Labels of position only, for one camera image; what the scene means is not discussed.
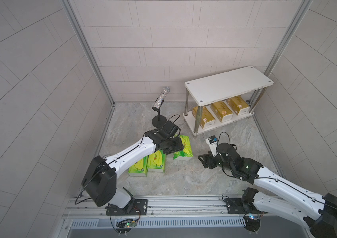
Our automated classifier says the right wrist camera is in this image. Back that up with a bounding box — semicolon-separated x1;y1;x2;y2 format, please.
206;135;218;157

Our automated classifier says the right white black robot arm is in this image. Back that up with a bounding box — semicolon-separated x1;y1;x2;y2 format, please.
198;142;337;238

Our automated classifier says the aluminium mounting rail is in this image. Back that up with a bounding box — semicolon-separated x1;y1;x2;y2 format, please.
62;192;307;222

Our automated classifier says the glitter microphone on black stand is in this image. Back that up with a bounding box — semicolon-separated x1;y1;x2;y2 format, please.
152;87;170;128

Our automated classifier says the white two-tier shelf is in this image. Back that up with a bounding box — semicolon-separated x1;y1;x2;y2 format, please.
183;66;274;136

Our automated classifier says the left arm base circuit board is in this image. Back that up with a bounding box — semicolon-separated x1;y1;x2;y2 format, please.
116;219;137;236

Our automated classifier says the green tissue pack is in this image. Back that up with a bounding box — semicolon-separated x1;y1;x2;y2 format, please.
147;150;166;173
128;156;148;177
173;135;193;161

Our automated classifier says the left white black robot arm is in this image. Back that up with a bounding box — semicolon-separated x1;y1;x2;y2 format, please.
81;121;184;216

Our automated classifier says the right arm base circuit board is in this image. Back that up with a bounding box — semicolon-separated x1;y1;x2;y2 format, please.
243;215;261;233

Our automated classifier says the gold tissue pack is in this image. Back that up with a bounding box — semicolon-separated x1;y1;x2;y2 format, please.
200;106;215;130
227;96;250;116
210;101;233;123

